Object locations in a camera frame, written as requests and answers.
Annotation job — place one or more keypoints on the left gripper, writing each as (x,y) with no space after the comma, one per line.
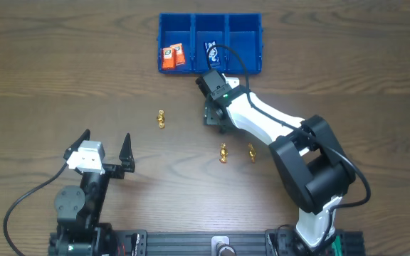
(112,170)

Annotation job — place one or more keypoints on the gold candy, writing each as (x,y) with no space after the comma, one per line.
(251,153)
(223,153)
(161,119)

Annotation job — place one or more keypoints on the blue candy pack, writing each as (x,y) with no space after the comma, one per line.
(215,58)

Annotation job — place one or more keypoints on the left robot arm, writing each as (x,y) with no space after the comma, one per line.
(84,213)

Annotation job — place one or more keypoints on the blue tray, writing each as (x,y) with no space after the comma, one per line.
(244,35)

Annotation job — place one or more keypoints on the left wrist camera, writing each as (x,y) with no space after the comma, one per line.
(87,156)

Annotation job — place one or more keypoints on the mounting rail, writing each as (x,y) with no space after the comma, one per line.
(180,243)

